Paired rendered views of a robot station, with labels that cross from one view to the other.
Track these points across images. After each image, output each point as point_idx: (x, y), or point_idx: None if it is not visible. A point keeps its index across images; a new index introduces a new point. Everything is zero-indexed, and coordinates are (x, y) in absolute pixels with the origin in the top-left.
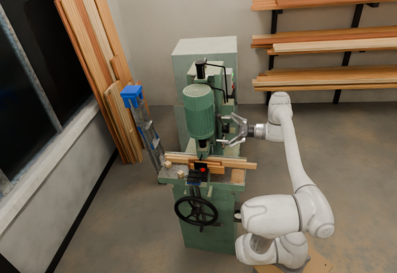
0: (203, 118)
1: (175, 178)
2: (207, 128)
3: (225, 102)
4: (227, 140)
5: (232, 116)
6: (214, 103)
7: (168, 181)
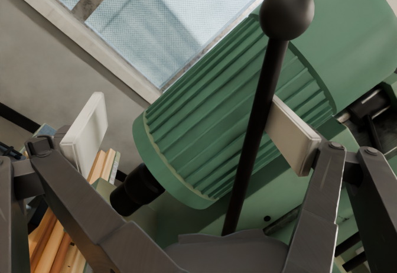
0: (229, 68)
1: (23, 150)
2: (185, 123)
3: (338, 259)
4: (71, 136)
5: (341, 156)
6: None
7: (22, 146)
